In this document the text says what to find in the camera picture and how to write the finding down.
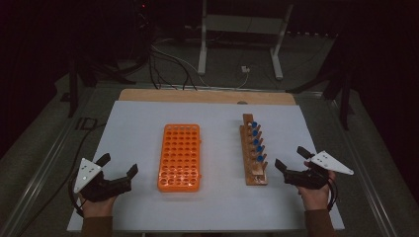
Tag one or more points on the person's left hand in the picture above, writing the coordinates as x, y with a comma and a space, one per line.
99, 208

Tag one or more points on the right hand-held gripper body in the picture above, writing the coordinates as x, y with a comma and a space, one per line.
308, 179

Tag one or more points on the black equipment tower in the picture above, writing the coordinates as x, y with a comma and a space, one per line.
143, 26

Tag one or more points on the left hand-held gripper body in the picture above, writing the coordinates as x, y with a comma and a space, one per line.
99, 189

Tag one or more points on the wooden tube rack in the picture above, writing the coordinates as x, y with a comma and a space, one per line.
247, 158

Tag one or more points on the person's right hand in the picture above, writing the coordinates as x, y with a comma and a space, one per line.
316, 199

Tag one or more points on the orange plastic tube rack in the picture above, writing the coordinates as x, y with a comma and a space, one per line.
179, 158

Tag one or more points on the black power strip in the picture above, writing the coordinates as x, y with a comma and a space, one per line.
311, 33

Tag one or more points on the white plug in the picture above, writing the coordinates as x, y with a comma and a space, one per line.
245, 69

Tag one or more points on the aluminium floor rail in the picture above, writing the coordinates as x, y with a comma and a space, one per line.
365, 171
42, 164

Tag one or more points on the black tripod stand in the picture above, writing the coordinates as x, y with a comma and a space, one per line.
73, 92
344, 98

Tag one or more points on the white board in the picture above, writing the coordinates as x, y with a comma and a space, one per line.
131, 148

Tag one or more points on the grey metal stand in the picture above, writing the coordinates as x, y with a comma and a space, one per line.
242, 23

